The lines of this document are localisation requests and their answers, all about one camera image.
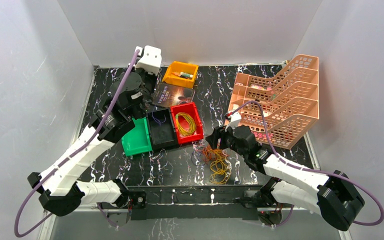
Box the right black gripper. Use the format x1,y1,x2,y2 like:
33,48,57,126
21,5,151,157
205,121,248,159

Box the orange cable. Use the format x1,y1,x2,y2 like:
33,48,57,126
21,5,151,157
198,144,229,167

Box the red plastic bin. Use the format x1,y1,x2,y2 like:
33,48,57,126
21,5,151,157
170,102,204,145

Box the black plastic bin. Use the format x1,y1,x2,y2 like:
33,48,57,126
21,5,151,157
147,108,179,151

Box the green plastic bin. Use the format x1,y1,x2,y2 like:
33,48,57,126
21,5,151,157
121,117,152,157

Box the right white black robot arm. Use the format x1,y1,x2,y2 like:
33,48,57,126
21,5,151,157
205,126,365,231

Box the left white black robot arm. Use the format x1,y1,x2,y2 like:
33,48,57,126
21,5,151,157
27,67,158,217

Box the dark paperback book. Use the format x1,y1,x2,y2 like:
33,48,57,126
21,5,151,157
151,82,195,108

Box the orange plastic bin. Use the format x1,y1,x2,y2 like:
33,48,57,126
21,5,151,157
162,61,199,89

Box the marker in orange bin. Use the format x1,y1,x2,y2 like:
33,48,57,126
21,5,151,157
172,72,194,79

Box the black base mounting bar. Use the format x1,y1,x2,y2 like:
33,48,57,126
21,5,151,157
130,185,275,221

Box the pink tiered file tray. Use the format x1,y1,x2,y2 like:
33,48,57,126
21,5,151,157
228,54,320,150

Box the yellow green coiled cable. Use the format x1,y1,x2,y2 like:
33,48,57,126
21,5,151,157
174,112,198,137

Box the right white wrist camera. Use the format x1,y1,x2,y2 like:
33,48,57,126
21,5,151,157
225,111,242,130

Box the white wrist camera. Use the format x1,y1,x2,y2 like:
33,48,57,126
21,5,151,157
134,45,162,75
225,111,242,130

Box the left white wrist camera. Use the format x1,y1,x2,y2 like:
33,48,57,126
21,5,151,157
134,45,162,75

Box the aluminium frame rail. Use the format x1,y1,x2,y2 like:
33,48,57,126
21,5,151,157
39,204,351,240

